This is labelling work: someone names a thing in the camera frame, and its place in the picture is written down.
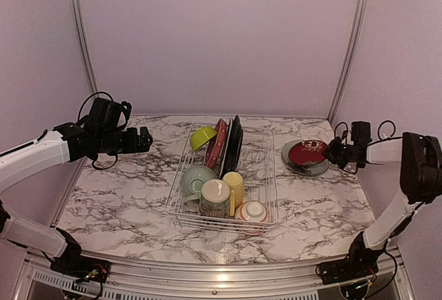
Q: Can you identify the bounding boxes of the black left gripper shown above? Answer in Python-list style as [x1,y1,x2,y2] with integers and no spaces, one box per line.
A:
[97,126,153,156]

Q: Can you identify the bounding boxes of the dark red floral plate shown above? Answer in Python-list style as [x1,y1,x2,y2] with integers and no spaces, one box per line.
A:
[288,140,328,167]

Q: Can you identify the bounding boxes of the light blue floral plate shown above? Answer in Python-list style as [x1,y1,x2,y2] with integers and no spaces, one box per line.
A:
[281,140,329,176]

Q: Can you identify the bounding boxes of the pink polka dot plate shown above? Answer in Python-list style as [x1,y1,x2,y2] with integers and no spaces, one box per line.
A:
[204,118,228,169]

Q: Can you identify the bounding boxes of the red plate with teal flower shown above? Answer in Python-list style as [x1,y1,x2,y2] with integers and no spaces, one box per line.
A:
[218,117,233,176]

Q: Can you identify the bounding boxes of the black striped cream plate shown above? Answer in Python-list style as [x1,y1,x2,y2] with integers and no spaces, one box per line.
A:
[220,115,244,176]

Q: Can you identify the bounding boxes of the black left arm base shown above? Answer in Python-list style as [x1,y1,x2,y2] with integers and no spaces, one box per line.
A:
[50,244,110,283]

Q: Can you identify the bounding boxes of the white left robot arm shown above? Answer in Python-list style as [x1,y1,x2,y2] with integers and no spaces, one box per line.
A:
[1,122,153,276]

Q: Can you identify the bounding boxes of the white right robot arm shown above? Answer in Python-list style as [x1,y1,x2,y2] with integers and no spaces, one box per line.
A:
[317,132,441,283]

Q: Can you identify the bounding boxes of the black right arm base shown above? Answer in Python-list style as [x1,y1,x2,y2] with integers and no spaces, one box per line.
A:
[315,257,378,285]

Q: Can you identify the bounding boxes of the lime green bowl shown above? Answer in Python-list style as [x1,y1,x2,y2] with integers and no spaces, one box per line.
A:
[190,126,218,151]

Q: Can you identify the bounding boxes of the light blue bowl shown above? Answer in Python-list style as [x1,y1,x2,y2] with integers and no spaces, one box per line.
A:
[180,165,217,200]

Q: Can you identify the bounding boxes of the patterned cream mug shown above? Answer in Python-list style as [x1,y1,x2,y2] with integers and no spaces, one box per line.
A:
[199,179,230,218]

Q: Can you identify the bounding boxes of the orange rimmed white bowl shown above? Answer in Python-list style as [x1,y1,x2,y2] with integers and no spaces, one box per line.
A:
[234,200,269,236]

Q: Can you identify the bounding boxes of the yellow mug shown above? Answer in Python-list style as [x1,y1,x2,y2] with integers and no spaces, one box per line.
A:
[222,171,244,217]

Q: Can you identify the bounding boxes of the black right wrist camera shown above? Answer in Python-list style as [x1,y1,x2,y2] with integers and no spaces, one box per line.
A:
[351,121,372,147]

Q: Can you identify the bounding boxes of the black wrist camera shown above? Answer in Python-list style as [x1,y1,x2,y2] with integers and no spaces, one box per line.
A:
[351,121,372,147]
[85,97,132,131]

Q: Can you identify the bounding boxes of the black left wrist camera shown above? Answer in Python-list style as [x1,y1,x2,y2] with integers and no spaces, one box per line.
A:
[85,97,132,131]

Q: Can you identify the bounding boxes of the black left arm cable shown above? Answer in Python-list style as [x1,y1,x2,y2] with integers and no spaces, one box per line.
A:
[77,91,120,171]

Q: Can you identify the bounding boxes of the white wire dish rack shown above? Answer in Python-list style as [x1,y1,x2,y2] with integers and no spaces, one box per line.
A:
[166,118,280,236]

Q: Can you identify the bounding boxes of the aluminium front rail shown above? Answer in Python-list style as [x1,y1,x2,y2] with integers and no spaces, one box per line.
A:
[12,247,415,299]

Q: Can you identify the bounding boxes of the aluminium left corner post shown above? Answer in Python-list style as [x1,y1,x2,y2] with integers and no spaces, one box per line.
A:
[70,0,98,93]

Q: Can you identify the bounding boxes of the aluminium corner post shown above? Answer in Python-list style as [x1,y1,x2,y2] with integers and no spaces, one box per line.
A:
[70,0,98,93]
[327,0,368,123]

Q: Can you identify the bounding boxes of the aluminium right corner post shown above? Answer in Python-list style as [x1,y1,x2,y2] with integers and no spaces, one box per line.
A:
[327,0,368,123]

